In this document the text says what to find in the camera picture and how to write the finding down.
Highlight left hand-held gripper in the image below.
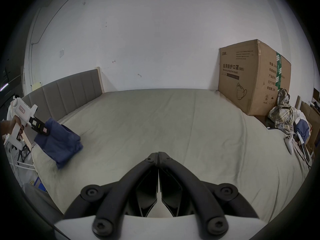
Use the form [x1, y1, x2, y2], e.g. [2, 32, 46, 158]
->
[3, 98, 50, 145]

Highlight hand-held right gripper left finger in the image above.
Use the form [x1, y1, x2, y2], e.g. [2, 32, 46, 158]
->
[64, 152, 159, 236]

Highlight large brown cardboard carton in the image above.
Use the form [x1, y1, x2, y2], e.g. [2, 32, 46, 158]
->
[218, 39, 292, 116]

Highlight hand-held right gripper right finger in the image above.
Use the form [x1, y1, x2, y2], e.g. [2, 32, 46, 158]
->
[158, 151, 260, 236]

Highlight person's left hand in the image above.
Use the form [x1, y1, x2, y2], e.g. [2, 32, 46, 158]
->
[0, 115, 25, 136]

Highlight plaid cloth pile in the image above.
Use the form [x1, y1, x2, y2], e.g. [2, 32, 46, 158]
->
[268, 88, 295, 134]

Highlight dark blue shirt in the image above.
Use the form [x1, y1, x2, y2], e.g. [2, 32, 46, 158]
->
[34, 117, 84, 169]

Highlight bed with beige sheet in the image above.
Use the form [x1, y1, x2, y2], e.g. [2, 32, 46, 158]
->
[30, 88, 312, 223]

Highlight white hand controller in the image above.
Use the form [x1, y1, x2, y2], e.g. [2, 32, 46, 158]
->
[284, 135, 294, 155]

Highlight small brown cardboard box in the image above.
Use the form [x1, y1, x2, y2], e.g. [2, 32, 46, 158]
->
[299, 101, 320, 149]

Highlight grey padded headboard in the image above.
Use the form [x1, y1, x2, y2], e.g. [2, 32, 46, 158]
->
[22, 68, 104, 144]

